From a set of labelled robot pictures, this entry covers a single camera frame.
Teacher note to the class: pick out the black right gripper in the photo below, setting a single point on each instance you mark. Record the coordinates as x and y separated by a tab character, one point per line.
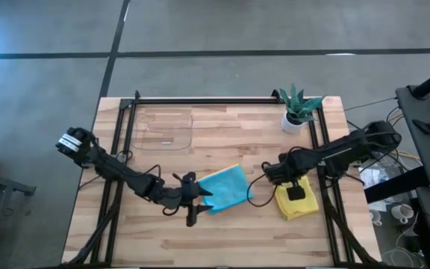
284	172

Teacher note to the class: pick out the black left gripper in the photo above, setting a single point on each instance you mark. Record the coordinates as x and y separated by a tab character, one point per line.
179	196

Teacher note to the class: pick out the yellow microfiber towel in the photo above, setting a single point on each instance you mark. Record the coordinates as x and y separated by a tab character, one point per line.
297	209

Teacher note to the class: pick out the blue microfiber towel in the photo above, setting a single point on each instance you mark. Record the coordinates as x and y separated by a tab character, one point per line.
226	190

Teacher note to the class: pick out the clear plastic bin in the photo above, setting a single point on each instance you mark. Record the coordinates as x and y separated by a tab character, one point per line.
162	130

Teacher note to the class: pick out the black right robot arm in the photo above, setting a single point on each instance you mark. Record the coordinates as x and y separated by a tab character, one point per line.
349	149

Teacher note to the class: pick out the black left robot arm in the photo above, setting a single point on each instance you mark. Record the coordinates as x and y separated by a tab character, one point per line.
118	172

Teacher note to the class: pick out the white plant pot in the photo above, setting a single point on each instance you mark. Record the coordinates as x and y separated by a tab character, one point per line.
291	127

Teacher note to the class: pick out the white paper sheet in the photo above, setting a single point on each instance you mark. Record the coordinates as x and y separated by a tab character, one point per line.
375	175

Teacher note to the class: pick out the white mug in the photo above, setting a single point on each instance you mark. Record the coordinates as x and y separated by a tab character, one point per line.
375	216
401	212

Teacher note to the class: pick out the green snake plant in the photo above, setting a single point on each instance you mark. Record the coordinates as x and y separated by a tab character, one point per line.
299	104

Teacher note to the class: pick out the dark grey desk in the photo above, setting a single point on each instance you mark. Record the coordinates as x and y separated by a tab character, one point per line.
420	157

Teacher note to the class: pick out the black metal table frame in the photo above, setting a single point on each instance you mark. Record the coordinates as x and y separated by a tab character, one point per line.
155	101

